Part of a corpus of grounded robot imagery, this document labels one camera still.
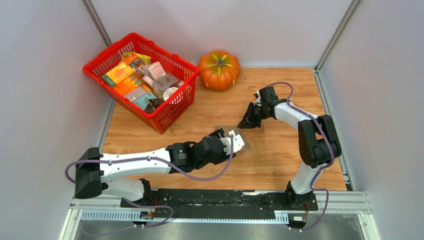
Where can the white tape roll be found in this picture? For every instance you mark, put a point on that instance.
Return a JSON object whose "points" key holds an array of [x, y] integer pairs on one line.
{"points": [[169, 92]]}

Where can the orange snack box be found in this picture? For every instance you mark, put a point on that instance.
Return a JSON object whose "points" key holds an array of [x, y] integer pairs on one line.
{"points": [[121, 71]]}

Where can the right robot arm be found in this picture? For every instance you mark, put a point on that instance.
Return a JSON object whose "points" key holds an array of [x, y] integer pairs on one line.
{"points": [[318, 141]]}

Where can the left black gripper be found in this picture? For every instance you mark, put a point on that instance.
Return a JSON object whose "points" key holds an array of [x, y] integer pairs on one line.
{"points": [[219, 132]]}

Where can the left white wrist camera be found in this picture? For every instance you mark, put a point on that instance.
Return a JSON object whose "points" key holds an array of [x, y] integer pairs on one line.
{"points": [[232, 141]]}

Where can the yellow snack bag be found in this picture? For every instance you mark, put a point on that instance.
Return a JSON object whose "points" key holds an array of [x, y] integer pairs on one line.
{"points": [[145, 59]]}

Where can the red plastic shopping basket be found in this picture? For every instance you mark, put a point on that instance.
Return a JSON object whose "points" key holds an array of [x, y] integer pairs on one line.
{"points": [[169, 111]]}

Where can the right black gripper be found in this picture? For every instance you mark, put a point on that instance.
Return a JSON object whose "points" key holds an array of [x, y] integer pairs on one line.
{"points": [[248, 122]]}

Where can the orange pumpkin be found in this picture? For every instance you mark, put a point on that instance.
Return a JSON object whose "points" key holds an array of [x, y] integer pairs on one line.
{"points": [[218, 70]]}

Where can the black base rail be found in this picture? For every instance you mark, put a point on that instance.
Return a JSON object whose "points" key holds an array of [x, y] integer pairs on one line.
{"points": [[225, 204]]}

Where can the grey pink box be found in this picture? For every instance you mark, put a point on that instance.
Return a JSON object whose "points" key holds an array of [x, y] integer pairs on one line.
{"points": [[164, 82]]}

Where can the teal box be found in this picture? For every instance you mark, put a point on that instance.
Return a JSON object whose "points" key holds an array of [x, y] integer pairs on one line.
{"points": [[142, 101]]}

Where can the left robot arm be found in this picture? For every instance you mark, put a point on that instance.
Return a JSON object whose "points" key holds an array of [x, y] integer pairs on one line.
{"points": [[97, 173]]}

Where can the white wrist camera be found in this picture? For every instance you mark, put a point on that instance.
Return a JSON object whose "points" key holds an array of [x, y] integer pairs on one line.
{"points": [[232, 141], [257, 101]]}

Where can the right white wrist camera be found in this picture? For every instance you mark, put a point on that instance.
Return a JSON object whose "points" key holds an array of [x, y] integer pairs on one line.
{"points": [[257, 101]]}

